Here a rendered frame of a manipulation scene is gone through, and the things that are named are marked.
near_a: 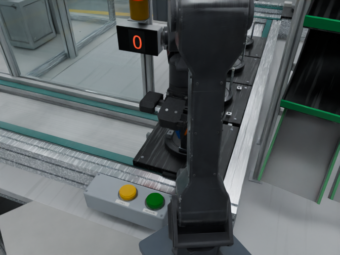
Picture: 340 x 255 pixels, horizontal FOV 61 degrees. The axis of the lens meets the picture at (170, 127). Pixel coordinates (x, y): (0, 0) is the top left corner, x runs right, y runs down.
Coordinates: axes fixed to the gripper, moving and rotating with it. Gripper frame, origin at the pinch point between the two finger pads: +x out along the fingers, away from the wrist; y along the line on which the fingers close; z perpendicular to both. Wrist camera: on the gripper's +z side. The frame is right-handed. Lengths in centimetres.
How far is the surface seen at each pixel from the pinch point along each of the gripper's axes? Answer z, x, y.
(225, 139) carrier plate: -13.6, 12.1, 9.2
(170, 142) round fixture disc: -4.6, 10.2, -4.4
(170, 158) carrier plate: -0.9, 12.2, -3.0
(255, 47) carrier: -81, 11, 8
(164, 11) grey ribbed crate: -194, 36, -81
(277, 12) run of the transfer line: -152, 15, 13
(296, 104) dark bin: -0.2, -11.5, 22.7
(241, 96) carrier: -38.0, 11.7, 9.4
